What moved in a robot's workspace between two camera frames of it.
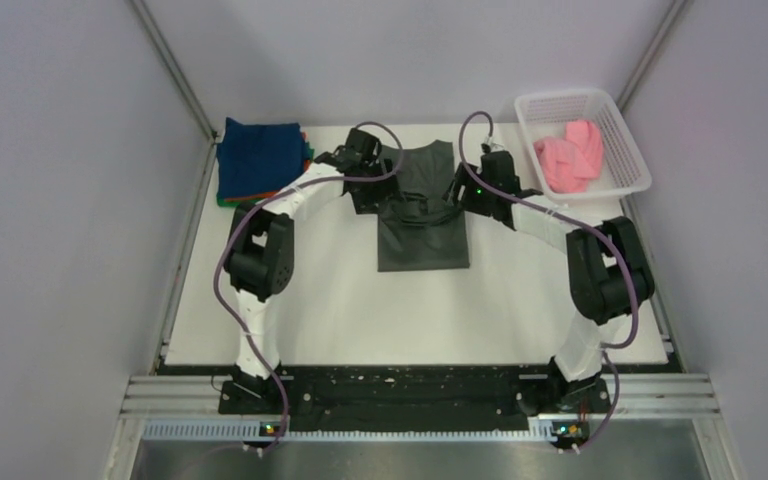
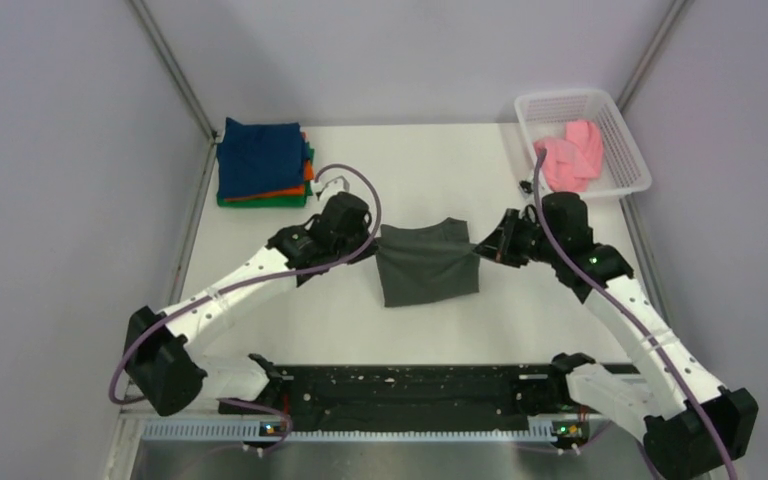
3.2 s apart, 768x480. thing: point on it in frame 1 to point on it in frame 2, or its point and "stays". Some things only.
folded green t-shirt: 255,199 stays
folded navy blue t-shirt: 257,159 stays
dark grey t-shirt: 426,230 to 427,262
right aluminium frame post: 674,13 stays
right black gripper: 454,194 to 500,245
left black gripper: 387,190 to 371,249
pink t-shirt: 568,162 stays
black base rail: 414,396 stays
